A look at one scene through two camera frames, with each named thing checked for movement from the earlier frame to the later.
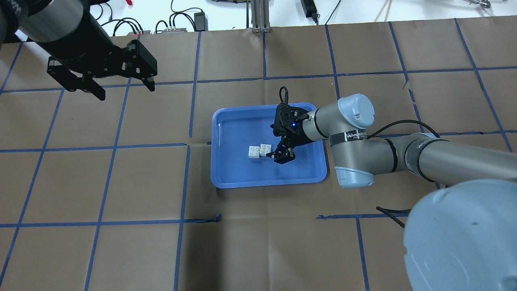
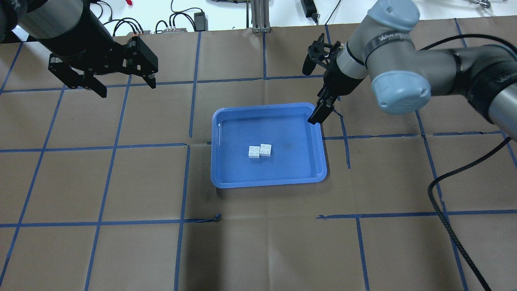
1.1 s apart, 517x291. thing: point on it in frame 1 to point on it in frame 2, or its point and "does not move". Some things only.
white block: (254, 152) does not move
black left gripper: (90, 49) does not move
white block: (265, 148) does not move
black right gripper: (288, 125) to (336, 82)
